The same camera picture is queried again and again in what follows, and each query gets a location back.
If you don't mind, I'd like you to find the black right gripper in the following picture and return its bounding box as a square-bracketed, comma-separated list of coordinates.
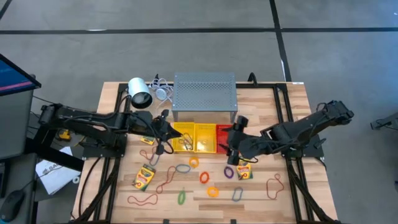
[218, 115, 250, 166]

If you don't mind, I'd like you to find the large Crayola crayon box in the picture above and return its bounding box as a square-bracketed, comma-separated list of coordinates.
[132, 164, 156, 192]
[236, 163, 254, 181]

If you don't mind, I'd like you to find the black computer mouse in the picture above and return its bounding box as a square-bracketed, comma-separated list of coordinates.
[0, 189, 26, 223]

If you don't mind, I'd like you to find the brown rubber band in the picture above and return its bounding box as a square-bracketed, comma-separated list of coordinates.
[178, 139, 193, 152]

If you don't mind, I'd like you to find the dark grey desk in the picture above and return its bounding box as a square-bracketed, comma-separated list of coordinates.
[0, 152, 40, 224]

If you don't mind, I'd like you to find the large red rubber band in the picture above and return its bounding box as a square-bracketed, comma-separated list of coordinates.
[126, 193, 159, 207]

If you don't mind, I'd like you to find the white paper sheet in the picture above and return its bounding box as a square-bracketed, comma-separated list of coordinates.
[35, 146, 82, 196]

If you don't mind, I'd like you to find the monitor with blue screen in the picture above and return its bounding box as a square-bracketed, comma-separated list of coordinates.
[0, 53, 42, 97]

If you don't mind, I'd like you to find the yellow plastic basket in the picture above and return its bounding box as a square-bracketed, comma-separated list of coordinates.
[172, 122, 196, 153]
[194, 123, 218, 154]

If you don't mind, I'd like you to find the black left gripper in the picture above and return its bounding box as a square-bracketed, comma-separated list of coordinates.
[146, 109, 183, 156]

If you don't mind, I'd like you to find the white cylindrical spot lamp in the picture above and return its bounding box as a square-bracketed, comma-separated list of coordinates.
[127, 77, 154, 110]

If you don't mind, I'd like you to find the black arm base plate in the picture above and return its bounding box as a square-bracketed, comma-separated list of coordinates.
[279, 133, 324, 159]
[82, 136, 127, 159]

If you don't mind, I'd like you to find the grey floor stand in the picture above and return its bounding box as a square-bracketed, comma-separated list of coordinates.
[369, 111, 398, 131]

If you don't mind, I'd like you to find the grey perforated metal shelf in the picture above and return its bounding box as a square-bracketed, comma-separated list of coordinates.
[172, 72, 239, 123]

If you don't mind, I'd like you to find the grey cabinet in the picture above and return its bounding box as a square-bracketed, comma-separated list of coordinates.
[0, 88, 35, 161]

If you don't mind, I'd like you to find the red plastic basket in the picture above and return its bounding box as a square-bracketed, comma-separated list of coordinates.
[215, 124, 234, 154]

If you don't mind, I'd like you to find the black stand beam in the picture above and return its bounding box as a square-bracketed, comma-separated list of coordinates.
[24, 136, 85, 172]

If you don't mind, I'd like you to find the white lamp cable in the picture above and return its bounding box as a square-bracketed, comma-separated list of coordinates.
[148, 77, 175, 118]

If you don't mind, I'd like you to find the long red rubber band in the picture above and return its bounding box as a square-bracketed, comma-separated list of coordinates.
[155, 166, 177, 194]

